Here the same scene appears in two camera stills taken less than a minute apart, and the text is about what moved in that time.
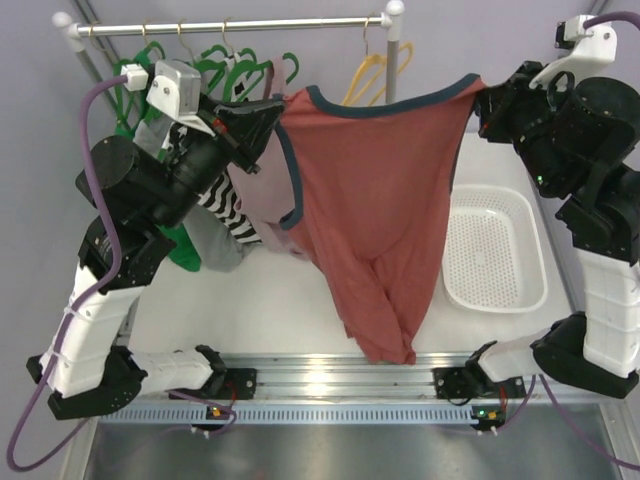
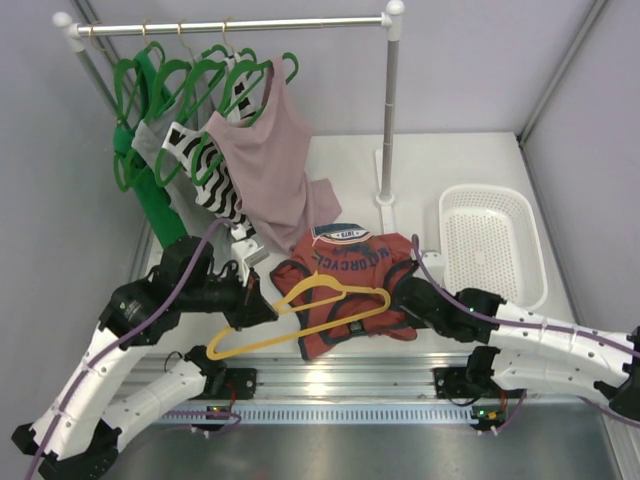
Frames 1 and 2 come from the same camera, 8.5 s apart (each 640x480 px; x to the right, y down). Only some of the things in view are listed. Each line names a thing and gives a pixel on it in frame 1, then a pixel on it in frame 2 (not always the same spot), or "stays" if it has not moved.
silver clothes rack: [392, 20] stays
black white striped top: [223, 195] stays
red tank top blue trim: [375, 207] -> [351, 256]
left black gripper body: [232, 138] -> [244, 304]
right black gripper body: [522, 110] -> [415, 322]
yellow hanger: [371, 68] -> [384, 304]
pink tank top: [265, 195] stays
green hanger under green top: [132, 83] stays
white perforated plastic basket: [493, 259] stays
